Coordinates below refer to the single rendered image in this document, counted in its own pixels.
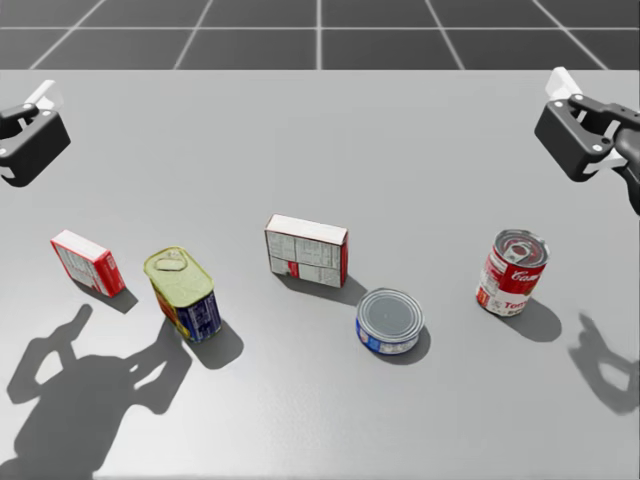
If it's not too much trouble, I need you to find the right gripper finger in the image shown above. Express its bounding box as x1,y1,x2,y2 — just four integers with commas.
533,101,640,217
544,66,640,127

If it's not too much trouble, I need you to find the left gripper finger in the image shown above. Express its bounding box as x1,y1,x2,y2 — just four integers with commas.
0,110,72,189
0,79,65,133

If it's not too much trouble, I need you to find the small red carton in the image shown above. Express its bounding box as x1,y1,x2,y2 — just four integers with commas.
49,229,127,299

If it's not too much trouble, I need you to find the red and white can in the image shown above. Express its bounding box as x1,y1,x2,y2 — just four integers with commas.
475,228,551,319

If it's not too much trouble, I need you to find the green and blue rectangular can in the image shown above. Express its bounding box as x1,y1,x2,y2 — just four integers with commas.
142,245,223,345

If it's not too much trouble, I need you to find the blue flat can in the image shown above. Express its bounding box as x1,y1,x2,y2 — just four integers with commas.
355,288,426,356

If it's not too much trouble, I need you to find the red and white carton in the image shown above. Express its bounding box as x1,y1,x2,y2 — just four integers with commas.
263,213,350,290

